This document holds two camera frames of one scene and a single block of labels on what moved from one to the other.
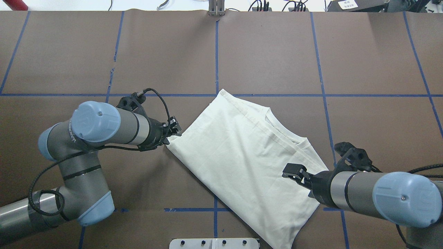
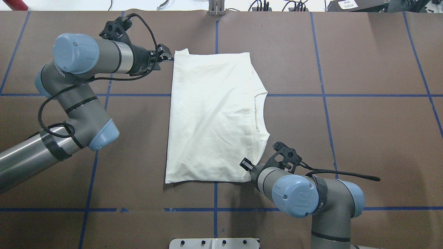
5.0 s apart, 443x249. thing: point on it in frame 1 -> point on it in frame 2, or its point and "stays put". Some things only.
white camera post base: [214, 243] stays put
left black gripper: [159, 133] -> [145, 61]
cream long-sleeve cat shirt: [238, 149] -> [213, 135]
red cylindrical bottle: [16, 5] stays put
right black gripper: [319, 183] -> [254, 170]
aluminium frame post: [216, 8] stays put
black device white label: [358, 6] stays put
